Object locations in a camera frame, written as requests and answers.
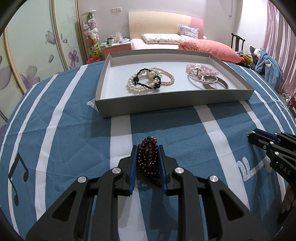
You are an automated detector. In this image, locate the right hand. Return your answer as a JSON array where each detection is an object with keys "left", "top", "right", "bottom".
[{"left": 281, "top": 185, "right": 296, "bottom": 213}]

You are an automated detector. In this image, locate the plush toy tower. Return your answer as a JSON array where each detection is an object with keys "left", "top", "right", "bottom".
[{"left": 82, "top": 10, "right": 101, "bottom": 60}]

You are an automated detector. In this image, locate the white floral pillow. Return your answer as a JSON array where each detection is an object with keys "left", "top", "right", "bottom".
[{"left": 142, "top": 33, "right": 184, "bottom": 45}]

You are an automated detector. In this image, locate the folded salmon quilt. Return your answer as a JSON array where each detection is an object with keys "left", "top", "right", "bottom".
[{"left": 179, "top": 39, "right": 241, "bottom": 63}]

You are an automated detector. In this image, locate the silver bangle bracelet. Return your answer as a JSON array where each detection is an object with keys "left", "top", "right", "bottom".
[{"left": 187, "top": 71, "right": 230, "bottom": 90}]

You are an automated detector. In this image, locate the red waste basket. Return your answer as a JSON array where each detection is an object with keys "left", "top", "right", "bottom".
[{"left": 86, "top": 56, "right": 102, "bottom": 64}]

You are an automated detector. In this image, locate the white pearl bracelet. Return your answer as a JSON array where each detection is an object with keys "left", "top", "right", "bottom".
[{"left": 126, "top": 68, "right": 163, "bottom": 95}]

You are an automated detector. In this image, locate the blue white striped tablecloth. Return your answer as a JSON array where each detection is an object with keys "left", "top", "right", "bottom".
[{"left": 1, "top": 63, "right": 295, "bottom": 238}]

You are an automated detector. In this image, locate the floral sliding door wardrobe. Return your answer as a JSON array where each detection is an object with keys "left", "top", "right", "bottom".
[{"left": 1, "top": 1, "right": 86, "bottom": 130}]

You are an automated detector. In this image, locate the lilac square cushion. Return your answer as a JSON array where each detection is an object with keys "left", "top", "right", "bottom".
[{"left": 179, "top": 25, "right": 200, "bottom": 39}]

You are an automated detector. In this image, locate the dark wooden chair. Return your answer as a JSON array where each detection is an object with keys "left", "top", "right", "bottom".
[{"left": 231, "top": 33, "right": 245, "bottom": 52}]

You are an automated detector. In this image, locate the grey cardboard tray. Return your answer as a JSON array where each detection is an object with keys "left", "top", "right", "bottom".
[{"left": 95, "top": 49, "right": 254, "bottom": 118}]

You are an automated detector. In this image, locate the pink white nightstand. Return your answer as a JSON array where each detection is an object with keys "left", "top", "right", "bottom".
[{"left": 100, "top": 41, "right": 131, "bottom": 59}]

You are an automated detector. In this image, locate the pink charm bead bracelet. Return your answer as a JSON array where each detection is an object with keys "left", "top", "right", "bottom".
[{"left": 185, "top": 63, "right": 220, "bottom": 77}]

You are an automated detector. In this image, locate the black bead pearl bracelet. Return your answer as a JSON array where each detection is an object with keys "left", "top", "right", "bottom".
[{"left": 133, "top": 67, "right": 163, "bottom": 90}]

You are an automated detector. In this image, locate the pink curtain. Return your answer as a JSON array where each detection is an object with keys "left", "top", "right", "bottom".
[{"left": 263, "top": 1, "right": 295, "bottom": 97}]

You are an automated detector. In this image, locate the dark red bead bracelet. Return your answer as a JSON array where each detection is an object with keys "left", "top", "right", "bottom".
[{"left": 136, "top": 136, "right": 161, "bottom": 176}]

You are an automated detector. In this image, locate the blue fleece garment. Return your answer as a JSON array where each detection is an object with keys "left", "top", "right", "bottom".
[{"left": 255, "top": 48, "right": 284, "bottom": 90}]

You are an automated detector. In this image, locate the wall power socket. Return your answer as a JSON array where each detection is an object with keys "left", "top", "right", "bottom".
[{"left": 111, "top": 7, "right": 122, "bottom": 12}]

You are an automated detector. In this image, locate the pink pearl bracelet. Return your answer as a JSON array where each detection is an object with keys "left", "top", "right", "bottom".
[{"left": 150, "top": 66, "right": 175, "bottom": 86}]

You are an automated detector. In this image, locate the pink bed with headboard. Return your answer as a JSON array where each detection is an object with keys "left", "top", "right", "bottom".
[{"left": 128, "top": 10, "right": 242, "bottom": 64}]

